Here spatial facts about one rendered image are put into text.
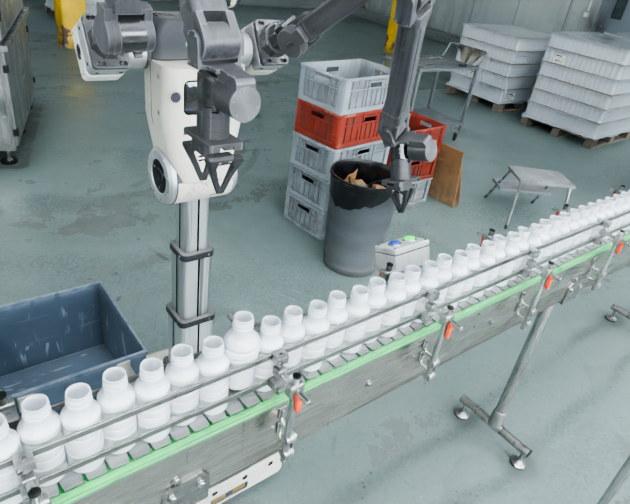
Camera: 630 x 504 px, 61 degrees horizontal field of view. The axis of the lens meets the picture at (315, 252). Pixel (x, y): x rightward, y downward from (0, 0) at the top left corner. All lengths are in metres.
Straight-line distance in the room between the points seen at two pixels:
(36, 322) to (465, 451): 1.79
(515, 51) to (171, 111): 6.91
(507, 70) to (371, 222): 5.25
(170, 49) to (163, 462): 0.95
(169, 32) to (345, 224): 1.97
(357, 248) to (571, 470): 1.58
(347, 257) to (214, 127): 2.41
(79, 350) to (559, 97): 6.76
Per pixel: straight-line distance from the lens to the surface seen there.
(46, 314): 1.53
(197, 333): 1.83
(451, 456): 2.49
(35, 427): 0.93
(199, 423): 1.07
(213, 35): 0.89
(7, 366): 1.60
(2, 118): 4.55
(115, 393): 0.94
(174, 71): 1.38
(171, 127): 1.42
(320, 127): 3.49
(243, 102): 0.86
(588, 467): 2.76
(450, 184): 4.57
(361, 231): 3.15
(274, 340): 1.05
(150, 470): 1.06
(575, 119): 7.52
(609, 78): 7.35
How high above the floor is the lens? 1.82
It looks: 31 degrees down
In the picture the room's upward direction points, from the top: 9 degrees clockwise
